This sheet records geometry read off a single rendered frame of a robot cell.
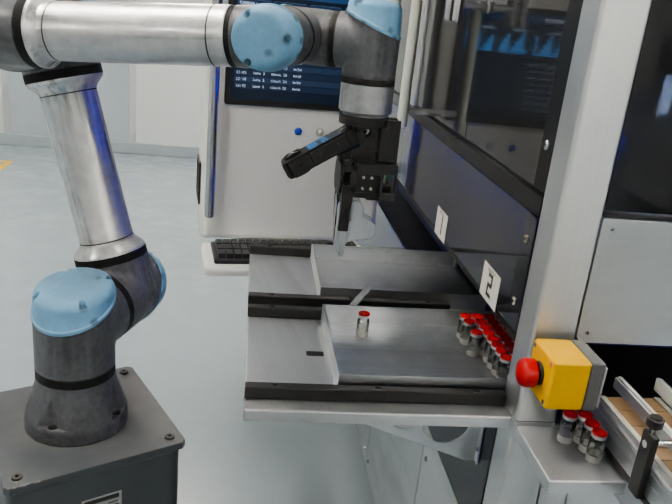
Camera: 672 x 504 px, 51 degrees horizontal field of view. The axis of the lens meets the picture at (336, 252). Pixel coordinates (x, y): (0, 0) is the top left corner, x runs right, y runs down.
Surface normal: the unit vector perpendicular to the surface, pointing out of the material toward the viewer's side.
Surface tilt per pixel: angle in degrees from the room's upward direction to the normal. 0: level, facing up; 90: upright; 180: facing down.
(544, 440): 0
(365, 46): 90
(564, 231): 90
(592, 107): 90
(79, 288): 8
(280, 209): 90
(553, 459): 0
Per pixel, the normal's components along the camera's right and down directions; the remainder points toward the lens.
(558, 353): 0.10, -0.94
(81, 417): 0.46, 0.04
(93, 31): -0.22, 0.23
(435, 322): 0.11, 0.34
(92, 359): 0.69, 0.30
